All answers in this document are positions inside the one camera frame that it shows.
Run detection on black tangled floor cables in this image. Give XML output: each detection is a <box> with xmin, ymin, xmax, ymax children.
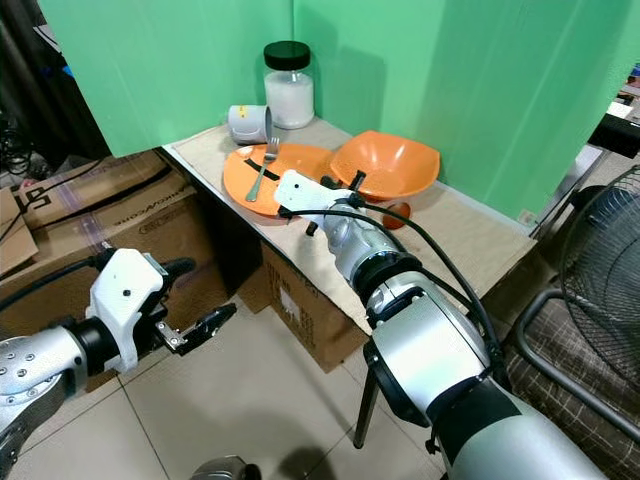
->
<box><xmin>0</xmin><ymin>120</ymin><xmax>33</xmax><ymax>183</ymax></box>

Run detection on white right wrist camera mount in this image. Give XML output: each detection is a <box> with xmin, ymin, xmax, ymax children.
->
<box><xmin>275</xmin><ymin>168</ymin><xmax>361</xmax><ymax>226</ymax></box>

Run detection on orange plastic bowl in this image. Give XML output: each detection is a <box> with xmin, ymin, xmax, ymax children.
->
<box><xmin>330</xmin><ymin>130</ymin><xmax>442</xmax><ymax>204</ymax></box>

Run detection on beige table cloth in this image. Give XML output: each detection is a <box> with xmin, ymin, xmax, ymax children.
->
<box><xmin>163</xmin><ymin>117</ymin><xmax>539</xmax><ymax>336</ymax></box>

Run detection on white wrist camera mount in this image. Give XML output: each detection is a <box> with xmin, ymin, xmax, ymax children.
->
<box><xmin>88</xmin><ymin>248</ymin><xmax>169</xmax><ymax>373</ymax></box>
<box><xmin>275</xmin><ymin>168</ymin><xmax>361</xmax><ymax>226</ymax></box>

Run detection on glass jar with black lid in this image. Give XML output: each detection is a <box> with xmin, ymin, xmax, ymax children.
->
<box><xmin>264</xmin><ymin>41</ymin><xmax>316</xmax><ymax>130</ymax></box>

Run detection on large brown cardboard box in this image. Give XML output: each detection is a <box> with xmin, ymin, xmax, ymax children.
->
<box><xmin>0</xmin><ymin>150</ymin><xmax>233</xmax><ymax>391</ymax></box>

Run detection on small brown cardboard box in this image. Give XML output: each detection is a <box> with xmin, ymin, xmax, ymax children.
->
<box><xmin>260</xmin><ymin>240</ymin><xmax>373</xmax><ymax>373</ymax></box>

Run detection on silver metal fork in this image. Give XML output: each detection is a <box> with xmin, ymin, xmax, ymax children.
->
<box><xmin>246</xmin><ymin>137</ymin><xmax>281</xmax><ymax>203</ymax></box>

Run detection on black wire fan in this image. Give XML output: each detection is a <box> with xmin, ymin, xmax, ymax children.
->
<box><xmin>557</xmin><ymin>165</ymin><xmax>640</xmax><ymax>333</ymax></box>

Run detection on green backdrop screen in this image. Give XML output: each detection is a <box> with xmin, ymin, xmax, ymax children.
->
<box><xmin>36</xmin><ymin>0</ymin><xmax>640</xmax><ymax>223</ymax></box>

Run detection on brown checked cushioned chair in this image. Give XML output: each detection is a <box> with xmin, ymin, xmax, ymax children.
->
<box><xmin>505</xmin><ymin>288</ymin><xmax>640</xmax><ymax>453</ymax></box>

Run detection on orange plastic plate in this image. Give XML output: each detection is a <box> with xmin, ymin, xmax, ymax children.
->
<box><xmin>223</xmin><ymin>143</ymin><xmax>346</xmax><ymax>218</ymax></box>

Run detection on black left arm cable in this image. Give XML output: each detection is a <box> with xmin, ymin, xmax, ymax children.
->
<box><xmin>0</xmin><ymin>258</ymin><xmax>106</xmax><ymax>311</ymax></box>

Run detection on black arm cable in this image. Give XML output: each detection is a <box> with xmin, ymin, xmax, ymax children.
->
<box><xmin>0</xmin><ymin>258</ymin><xmax>106</xmax><ymax>311</ymax></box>
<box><xmin>305</xmin><ymin>205</ymin><xmax>506</xmax><ymax>386</ymax></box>

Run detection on black metal table frame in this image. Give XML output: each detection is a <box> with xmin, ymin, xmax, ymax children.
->
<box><xmin>353</xmin><ymin>370</ymin><xmax>441</xmax><ymax>456</ymax></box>

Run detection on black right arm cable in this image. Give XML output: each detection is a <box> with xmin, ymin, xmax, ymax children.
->
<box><xmin>305</xmin><ymin>205</ymin><xmax>506</xmax><ymax>386</ymax></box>

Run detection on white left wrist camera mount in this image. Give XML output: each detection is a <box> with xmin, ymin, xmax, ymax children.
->
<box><xmin>88</xmin><ymin>248</ymin><xmax>169</xmax><ymax>373</ymax></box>

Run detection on white cup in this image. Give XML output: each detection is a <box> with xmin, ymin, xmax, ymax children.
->
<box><xmin>228</xmin><ymin>104</ymin><xmax>273</xmax><ymax>147</ymax></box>

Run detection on dark curtain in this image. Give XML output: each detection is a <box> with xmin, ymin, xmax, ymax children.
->
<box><xmin>0</xmin><ymin>0</ymin><xmax>109</xmax><ymax>161</ymax></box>

